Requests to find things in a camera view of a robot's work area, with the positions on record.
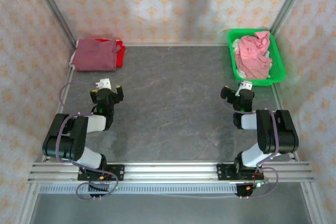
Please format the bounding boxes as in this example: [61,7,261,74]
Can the red folded t-shirt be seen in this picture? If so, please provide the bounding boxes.
[94,38,126,68]

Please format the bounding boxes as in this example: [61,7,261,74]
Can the pink t-shirt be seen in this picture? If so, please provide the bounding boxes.
[234,31,273,80]

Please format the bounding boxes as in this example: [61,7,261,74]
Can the slotted grey cable duct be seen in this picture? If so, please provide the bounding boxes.
[38,184,238,195]

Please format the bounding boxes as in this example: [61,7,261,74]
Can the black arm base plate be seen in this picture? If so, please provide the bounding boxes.
[216,163,263,182]
[78,164,125,182]

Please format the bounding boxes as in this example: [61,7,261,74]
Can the black cable clamp bracket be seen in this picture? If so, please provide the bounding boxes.
[234,184,254,200]
[88,183,110,200]

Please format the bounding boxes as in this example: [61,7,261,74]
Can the maroon folded t-shirt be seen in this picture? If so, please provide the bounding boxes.
[71,39,122,72]

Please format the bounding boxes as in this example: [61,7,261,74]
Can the small circuit board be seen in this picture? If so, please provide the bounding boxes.
[250,180,271,189]

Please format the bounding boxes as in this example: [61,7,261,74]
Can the aluminium frame leg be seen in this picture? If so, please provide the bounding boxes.
[15,182,40,224]
[300,182,329,224]

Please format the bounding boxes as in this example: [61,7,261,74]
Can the green plastic basket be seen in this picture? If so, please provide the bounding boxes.
[227,28,286,87]

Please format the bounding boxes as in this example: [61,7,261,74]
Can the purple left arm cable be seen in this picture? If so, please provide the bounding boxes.
[56,81,119,201]

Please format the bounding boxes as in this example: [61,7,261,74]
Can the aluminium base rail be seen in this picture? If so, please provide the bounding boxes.
[27,162,315,183]

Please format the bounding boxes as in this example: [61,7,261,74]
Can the white printed t-shirt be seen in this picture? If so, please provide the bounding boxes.
[230,38,274,79]

